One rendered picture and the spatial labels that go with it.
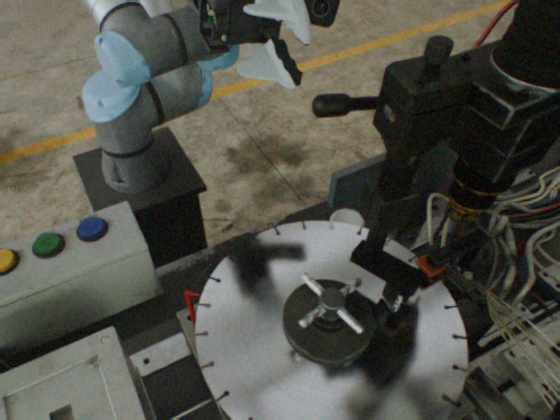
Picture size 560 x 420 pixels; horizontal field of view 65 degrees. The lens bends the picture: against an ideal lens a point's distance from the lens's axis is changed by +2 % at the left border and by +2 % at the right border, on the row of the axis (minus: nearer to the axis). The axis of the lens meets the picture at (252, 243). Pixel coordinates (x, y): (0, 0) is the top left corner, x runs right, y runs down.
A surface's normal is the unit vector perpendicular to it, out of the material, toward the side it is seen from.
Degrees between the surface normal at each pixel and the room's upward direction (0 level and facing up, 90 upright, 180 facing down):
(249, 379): 0
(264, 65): 8
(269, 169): 0
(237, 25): 90
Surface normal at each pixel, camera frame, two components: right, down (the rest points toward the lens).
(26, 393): -0.03, -0.62
